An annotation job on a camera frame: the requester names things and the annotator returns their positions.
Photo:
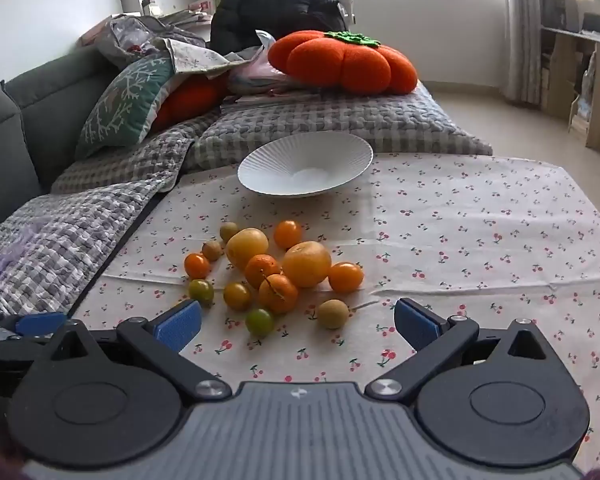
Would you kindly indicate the orange tangerine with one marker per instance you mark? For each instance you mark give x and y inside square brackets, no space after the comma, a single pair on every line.
[261,269]
[278,294]

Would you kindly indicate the floral print cloth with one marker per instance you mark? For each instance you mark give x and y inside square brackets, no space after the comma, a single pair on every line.
[200,57]

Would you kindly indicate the grey floral bag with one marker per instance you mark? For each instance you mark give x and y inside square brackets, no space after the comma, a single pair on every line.
[140,35]

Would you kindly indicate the stack of magazines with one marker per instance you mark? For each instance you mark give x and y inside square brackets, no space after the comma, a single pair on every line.
[265,97]

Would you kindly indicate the grey checkered sofa cover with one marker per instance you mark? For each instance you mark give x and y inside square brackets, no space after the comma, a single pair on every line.
[80,220]

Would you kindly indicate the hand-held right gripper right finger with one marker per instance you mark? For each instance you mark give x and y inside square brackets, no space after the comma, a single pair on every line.
[416,324]

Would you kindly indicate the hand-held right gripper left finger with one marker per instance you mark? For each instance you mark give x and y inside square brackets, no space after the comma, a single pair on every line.
[177,325]

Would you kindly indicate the plain orange cushion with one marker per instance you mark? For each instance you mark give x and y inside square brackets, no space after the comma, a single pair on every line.
[190,97]

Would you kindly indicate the cherry print tablecloth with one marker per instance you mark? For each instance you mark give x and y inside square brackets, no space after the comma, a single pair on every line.
[455,240]

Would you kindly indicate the orange pumpkin cushion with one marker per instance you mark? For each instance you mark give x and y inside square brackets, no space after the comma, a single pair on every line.
[340,65]

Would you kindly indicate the white office chair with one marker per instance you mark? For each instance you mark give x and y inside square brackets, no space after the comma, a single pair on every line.
[344,7]

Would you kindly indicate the green branch pattern pillow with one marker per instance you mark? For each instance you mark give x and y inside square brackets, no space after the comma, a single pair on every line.
[120,105]

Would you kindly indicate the white ribbed bowl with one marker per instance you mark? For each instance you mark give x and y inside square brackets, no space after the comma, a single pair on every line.
[305,165]

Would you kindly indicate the pink book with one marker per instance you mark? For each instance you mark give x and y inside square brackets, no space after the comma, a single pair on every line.
[95,32]

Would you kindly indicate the black puffer jacket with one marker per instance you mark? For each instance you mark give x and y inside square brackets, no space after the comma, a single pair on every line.
[275,0]

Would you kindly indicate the red and white box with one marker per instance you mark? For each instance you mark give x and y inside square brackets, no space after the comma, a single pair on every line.
[201,5]

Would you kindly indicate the grey sofa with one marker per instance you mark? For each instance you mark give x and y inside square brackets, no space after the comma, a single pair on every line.
[30,125]

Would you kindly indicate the pink plastic bag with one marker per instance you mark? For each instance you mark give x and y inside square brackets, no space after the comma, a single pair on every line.
[250,72]

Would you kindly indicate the brown longan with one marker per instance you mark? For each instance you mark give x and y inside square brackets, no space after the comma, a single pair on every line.
[228,230]
[211,250]
[333,314]

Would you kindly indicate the small black screen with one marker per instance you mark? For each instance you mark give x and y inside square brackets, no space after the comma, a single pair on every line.
[596,22]

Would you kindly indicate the beige curtain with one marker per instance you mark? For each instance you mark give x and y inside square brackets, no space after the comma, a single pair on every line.
[522,30]

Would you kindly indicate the small yellow-green citrus fruit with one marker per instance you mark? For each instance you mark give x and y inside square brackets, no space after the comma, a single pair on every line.
[237,295]

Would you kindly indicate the pile of papers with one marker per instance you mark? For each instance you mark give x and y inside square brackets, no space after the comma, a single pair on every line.
[185,17]

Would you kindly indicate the small smooth orange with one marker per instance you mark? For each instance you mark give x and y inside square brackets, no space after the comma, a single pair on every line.
[346,277]
[287,234]
[197,265]

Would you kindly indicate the small green citrus fruit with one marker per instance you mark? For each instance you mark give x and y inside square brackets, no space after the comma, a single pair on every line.
[201,292]
[259,322]

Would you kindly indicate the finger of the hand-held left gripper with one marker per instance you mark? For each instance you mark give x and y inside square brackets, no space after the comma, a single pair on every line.
[40,323]

